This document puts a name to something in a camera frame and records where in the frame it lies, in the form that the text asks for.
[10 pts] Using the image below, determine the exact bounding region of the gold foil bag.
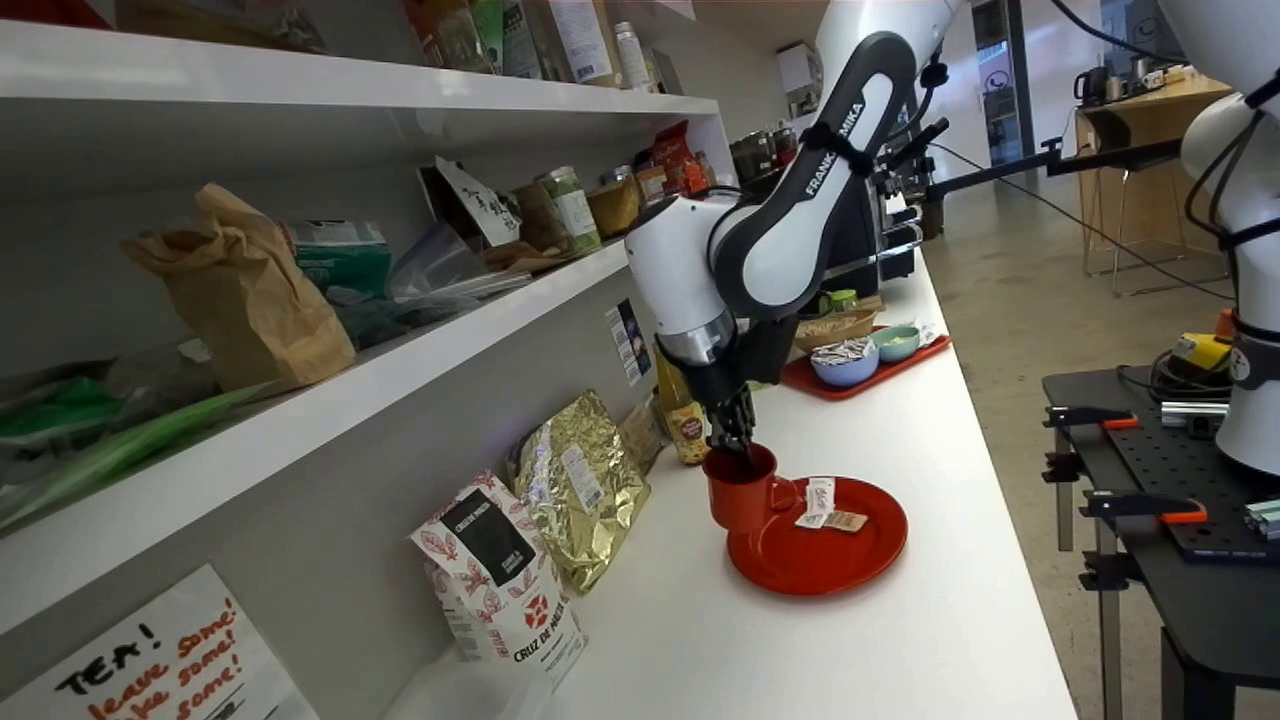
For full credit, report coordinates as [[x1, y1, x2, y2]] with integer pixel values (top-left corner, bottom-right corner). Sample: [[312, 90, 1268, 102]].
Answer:
[[507, 388, 655, 599]]

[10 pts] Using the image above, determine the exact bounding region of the glass jar with green lid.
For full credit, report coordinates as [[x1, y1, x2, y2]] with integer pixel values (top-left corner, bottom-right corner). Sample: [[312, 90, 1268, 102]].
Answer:
[[535, 162, 608, 258]]

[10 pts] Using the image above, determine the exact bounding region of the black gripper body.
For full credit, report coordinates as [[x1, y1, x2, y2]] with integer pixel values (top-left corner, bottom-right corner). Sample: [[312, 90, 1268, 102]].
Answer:
[[685, 353, 764, 432]]

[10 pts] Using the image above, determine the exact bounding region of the yellow glass bottle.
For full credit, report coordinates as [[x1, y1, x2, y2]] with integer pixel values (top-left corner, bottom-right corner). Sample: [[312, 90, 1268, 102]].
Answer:
[[653, 353, 715, 472]]

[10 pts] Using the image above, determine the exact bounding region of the blue patterned bowl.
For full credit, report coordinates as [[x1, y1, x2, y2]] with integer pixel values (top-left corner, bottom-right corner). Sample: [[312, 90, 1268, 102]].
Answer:
[[809, 335, 883, 390]]

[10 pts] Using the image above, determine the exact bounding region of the black boom pole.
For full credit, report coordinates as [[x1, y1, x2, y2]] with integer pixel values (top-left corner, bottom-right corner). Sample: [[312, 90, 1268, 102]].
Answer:
[[922, 132, 1197, 204]]

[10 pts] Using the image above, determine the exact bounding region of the teal packet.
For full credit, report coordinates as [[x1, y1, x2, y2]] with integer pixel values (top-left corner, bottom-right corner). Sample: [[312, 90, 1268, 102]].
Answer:
[[284, 214, 395, 296]]

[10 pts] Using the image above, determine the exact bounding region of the brown jar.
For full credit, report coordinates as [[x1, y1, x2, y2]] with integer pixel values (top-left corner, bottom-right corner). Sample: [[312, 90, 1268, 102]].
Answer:
[[582, 172, 649, 243]]

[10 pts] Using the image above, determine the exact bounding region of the green plastic packet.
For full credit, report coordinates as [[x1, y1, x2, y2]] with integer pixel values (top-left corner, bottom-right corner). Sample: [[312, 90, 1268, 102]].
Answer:
[[0, 376, 284, 537]]

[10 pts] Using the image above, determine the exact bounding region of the white bag with black label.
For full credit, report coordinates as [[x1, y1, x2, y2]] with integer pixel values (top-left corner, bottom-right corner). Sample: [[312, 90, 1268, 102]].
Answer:
[[406, 469, 592, 685]]

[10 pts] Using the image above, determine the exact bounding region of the white tea bag packet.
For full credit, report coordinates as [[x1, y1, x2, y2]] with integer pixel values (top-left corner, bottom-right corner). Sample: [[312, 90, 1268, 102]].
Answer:
[[797, 474, 839, 528]]

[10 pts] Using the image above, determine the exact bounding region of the brown paper bag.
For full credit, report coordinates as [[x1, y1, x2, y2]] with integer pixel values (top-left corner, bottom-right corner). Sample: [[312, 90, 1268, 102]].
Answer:
[[122, 180, 361, 390]]

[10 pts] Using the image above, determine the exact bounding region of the red serving tray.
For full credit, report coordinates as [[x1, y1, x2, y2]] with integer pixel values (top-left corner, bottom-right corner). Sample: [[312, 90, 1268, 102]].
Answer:
[[777, 332, 956, 404]]

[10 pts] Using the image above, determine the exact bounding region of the yellow tool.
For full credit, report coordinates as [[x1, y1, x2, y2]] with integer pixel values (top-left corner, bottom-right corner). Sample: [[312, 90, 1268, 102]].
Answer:
[[1173, 328, 1236, 376]]

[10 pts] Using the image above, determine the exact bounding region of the wooden counter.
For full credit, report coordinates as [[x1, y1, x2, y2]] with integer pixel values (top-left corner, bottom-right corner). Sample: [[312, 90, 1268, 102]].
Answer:
[[1077, 64, 1236, 262]]

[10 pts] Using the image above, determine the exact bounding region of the white and black card box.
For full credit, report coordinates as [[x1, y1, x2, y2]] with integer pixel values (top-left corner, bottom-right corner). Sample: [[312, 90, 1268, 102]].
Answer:
[[414, 150, 527, 250]]

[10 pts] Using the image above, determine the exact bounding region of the orange round plate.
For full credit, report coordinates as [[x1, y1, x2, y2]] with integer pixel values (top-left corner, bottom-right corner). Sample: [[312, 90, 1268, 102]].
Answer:
[[721, 472, 910, 599]]

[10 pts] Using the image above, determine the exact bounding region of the white handwritten tea sign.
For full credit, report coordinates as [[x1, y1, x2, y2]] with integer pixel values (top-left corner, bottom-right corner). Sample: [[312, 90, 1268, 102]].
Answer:
[[0, 560, 320, 720]]

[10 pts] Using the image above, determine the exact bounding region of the red packet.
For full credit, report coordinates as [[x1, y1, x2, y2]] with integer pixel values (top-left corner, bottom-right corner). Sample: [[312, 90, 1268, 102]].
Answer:
[[653, 118, 721, 213]]

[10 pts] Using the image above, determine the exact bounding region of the black breadboard table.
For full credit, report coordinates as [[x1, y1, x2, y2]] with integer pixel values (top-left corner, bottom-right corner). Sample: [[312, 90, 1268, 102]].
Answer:
[[1039, 364, 1280, 720]]

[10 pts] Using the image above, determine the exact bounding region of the black espresso machine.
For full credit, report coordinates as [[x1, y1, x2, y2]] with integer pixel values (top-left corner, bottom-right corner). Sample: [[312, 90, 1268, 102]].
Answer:
[[729, 125, 929, 305]]

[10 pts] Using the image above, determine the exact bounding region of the small black wall card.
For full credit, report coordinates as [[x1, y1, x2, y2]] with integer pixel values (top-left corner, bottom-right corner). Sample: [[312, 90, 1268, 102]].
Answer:
[[608, 296, 655, 384]]

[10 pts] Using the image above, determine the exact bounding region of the white wall shelf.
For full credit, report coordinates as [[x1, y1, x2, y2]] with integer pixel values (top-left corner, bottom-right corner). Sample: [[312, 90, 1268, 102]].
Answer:
[[0, 14, 723, 137], [0, 182, 742, 635]]

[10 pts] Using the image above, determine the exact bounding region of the green cup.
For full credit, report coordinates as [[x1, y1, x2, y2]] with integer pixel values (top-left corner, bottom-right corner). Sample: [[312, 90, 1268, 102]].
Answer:
[[870, 320, 933, 364]]

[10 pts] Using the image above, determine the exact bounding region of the orange handled black clamp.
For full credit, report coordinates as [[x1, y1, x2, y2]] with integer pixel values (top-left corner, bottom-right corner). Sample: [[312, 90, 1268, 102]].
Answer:
[[1039, 400, 1147, 440], [1078, 487, 1212, 532]]

